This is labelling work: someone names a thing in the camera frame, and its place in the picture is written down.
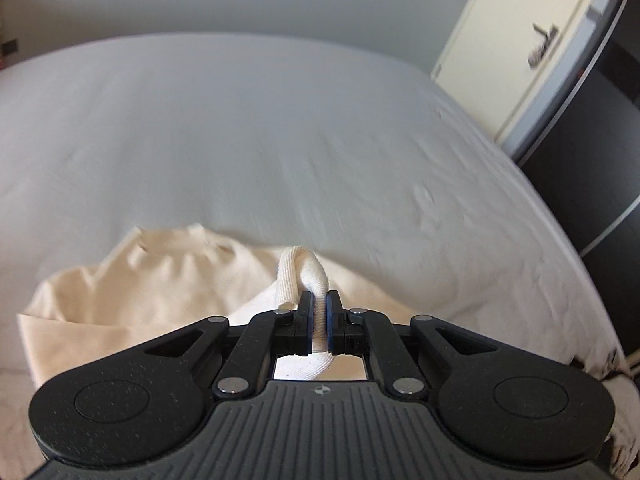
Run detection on cream sweater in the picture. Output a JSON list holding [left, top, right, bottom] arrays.
[[15, 224, 454, 391]]

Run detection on grey bed sheet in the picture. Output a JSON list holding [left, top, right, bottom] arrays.
[[1, 34, 626, 479]]

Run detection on black wardrobe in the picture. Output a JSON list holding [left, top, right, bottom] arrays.
[[518, 0, 639, 356]]

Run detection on cream door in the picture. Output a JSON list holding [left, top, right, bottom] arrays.
[[432, 0, 594, 144]]

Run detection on small bag on door handle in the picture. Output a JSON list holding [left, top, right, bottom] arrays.
[[527, 24, 560, 68]]

